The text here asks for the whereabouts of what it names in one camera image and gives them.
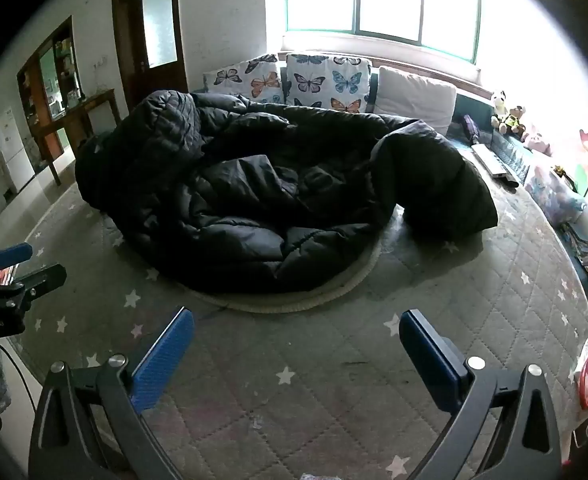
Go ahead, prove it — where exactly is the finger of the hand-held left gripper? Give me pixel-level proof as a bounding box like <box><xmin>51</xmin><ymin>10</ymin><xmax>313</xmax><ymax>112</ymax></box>
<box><xmin>0</xmin><ymin>242</ymin><xmax>34</xmax><ymax>281</ymax></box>
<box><xmin>0</xmin><ymin>264</ymin><xmax>68</xmax><ymax>311</ymax></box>

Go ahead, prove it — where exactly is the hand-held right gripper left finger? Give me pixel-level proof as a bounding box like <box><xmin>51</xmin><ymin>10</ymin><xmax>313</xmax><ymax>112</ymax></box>
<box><xmin>28</xmin><ymin>306</ymin><xmax>195</xmax><ymax>480</ymax></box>

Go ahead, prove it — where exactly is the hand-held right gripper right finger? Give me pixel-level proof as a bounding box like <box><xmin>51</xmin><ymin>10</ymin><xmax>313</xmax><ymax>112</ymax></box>
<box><xmin>398</xmin><ymin>309</ymin><xmax>563</xmax><ymax>480</ymax></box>

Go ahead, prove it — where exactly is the black puffer jacket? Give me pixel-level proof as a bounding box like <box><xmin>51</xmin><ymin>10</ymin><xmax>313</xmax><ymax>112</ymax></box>
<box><xmin>74</xmin><ymin>89</ymin><xmax>499</xmax><ymax>295</ymax></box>

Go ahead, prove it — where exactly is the white refrigerator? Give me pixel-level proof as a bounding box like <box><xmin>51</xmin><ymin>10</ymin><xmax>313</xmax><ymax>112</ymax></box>
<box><xmin>0</xmin><ymin>107</ymin><xmax>36</xmax><ymax>195</ymax></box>

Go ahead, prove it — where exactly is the beige round mat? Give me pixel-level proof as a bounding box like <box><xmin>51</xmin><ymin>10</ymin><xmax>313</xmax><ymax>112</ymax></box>
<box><xmin>101</xmin><ymin>212</ymin><xmax>383</xmax><ymax>315</ymax></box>

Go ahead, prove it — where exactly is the brown wooden table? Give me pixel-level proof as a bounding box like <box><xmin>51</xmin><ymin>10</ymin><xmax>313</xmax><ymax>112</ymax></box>
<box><xmin>29</xmin><ymin>88</ymin><xmax>122</xmax><ymax>186</ymax></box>

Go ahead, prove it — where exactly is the wooden display cabinet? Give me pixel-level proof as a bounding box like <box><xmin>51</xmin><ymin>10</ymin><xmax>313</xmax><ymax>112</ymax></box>
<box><xmin>16</xmin><ymin>16</ymin><xmax>86</xmax><ymax>127</ymax></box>

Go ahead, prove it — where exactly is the dark printed booklet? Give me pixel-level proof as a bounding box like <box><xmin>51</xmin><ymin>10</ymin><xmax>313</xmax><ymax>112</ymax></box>
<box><xmin>558</xmin><ymin>220</ymin><xmax>588</xmax><ymax>277</ymax></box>

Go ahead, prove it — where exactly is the brown wooden door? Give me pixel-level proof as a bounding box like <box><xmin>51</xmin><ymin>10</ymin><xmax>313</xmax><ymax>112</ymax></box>
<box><xmin>111</xmin><ymin>0</ymin><xmax>189</xmax><ymax>113</ymax></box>

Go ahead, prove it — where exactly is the purple folding umbrella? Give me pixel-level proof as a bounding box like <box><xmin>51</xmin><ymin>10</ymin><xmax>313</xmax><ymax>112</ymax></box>
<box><xmin>461</xmin><ymin>114</ymin><xmax>480</xmax><ymax>144</ymax></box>

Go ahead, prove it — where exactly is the pink plush toy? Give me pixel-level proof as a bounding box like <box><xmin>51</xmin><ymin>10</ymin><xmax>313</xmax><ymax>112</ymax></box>
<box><xmin>521</xmin><ymin>127</ymin><xmax>552</xmax><ymax>156</ymax></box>

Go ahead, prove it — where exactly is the brown bear plush toy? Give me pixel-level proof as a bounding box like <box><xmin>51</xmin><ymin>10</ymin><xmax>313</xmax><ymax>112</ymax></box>
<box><xmin>494</xmin><ymin>105</ymin><xmax>527</xmax><ymax>136</ymax></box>

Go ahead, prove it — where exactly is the panda plush toy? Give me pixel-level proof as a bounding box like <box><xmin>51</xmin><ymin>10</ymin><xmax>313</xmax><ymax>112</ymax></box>
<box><xmin>491</xmin><ymin>91</ymin><xmax>510</xmax><ymax>128</ymax></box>

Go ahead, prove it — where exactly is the white pillow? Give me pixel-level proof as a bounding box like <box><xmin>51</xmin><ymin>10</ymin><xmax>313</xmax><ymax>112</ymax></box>
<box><xmin>374</xmin><ymin>65</ymin><xmax>458</xmax><ymax>136</ymax></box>

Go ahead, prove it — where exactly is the butterfly print pillow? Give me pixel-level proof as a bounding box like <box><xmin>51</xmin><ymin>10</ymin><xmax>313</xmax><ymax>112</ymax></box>
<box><xmin>285</xmin><ymin>52</ymin><xmax>373</xmax><ymax>115</ymax></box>
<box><xmin>203</xmin><ymin>54</ymin><xmax>285</xmax><ymax>106</ymax></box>

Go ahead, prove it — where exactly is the green framed window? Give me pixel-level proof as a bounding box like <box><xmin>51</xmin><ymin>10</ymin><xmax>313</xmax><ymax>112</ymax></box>
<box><xmin>284</xmin><ymin>0</ymin><xmax>483</xmax><ymax>65</ymax></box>

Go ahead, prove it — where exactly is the black cable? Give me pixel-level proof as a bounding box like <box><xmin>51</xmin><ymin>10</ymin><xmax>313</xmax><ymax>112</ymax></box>
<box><xmin>0</xmin><ymin>337</ymin><xmax>37</xmax><ymax>413</ymax></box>

